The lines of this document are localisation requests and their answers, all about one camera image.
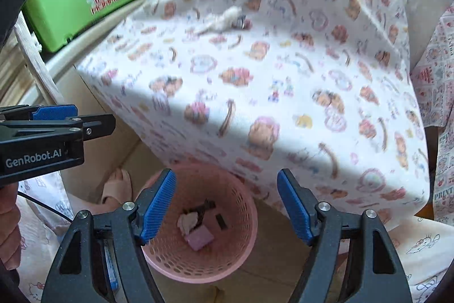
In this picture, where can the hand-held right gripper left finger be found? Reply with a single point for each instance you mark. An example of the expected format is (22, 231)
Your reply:
(158, 207)

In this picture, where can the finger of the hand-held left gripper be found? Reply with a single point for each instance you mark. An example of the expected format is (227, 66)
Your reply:
(99, 125)
(53, 112)

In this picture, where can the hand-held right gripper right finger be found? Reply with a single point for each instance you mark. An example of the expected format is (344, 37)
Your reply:
(294, 207)

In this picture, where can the pink patterned tissue packet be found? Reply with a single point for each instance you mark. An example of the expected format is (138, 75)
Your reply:
(200, 239)

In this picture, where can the pink plastic basket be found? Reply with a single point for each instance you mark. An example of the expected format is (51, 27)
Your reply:
(234, 253)

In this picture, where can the person's left hand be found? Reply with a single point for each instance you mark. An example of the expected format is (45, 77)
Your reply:
(9, 225)

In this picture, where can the beige bed base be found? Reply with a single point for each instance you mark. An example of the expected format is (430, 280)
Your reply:
(106, 146)

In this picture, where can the person's foot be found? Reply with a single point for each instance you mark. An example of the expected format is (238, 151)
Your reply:
(119, 177)

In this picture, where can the white shelf unit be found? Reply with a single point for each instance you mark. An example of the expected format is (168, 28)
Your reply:
(90, 42)

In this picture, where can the printed white pajamas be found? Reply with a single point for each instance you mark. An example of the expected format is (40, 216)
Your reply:
(408, 253)

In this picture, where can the bear print bedsheet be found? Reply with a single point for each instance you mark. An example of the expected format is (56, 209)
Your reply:
(283, 75)

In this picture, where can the small white paper scrap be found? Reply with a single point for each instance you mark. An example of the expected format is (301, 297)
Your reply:
(225, 19)

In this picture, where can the small orange wrapper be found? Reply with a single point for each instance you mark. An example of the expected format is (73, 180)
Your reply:
(243, 22)

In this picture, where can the red print white cloth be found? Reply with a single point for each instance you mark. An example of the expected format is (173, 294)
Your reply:
(439, 83)

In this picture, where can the white wooden slat frame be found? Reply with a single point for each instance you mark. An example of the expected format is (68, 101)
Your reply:
(39, 72)

